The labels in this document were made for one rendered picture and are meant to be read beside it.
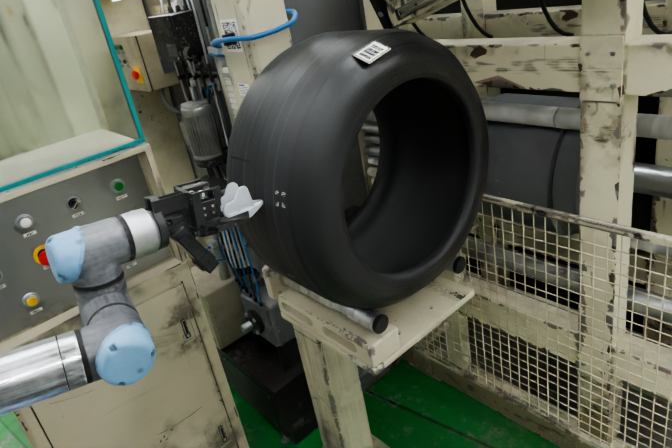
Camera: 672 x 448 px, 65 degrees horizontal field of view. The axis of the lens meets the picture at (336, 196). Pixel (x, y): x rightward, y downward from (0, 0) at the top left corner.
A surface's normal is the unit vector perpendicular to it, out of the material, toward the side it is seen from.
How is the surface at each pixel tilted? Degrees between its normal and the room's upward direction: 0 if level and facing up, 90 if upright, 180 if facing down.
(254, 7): 90
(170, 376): 90
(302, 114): 49
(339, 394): 90
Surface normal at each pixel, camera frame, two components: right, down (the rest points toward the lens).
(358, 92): 0.54, 0.08
